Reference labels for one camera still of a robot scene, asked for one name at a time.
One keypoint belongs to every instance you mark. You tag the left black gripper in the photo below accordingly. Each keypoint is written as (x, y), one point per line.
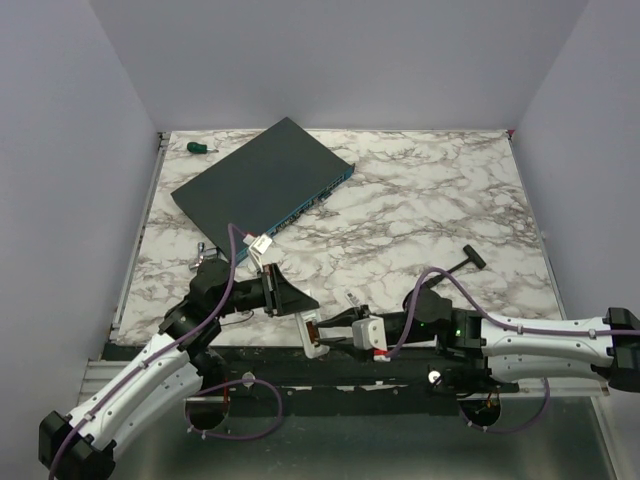
(285, 298)

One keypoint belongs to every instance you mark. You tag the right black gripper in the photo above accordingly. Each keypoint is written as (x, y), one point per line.
(347, 317)

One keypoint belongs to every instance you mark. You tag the white battery cover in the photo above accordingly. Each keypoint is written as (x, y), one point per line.
(352, 299)

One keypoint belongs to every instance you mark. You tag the white remote control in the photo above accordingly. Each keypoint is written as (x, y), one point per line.
(306, 322)

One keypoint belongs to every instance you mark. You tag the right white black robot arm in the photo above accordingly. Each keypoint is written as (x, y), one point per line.
(504, 349)

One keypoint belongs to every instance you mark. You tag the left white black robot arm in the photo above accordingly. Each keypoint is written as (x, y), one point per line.
(175, 364)

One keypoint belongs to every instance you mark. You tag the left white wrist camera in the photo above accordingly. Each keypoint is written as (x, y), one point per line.
(257, 246)

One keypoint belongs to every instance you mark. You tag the silver metal bracket clamp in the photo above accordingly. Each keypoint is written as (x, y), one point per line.
(203, 254)

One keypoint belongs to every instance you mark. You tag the dark grey network switch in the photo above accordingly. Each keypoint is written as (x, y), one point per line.
(263, 185)

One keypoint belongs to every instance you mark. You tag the black T-handle tool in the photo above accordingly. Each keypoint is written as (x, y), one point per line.
(472, 257)

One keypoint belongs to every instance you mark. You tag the green handled screwdriver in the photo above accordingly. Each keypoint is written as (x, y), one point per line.
(197, 148)

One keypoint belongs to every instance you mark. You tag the aluminium frame rail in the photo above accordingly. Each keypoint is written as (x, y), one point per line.
(97, 375)

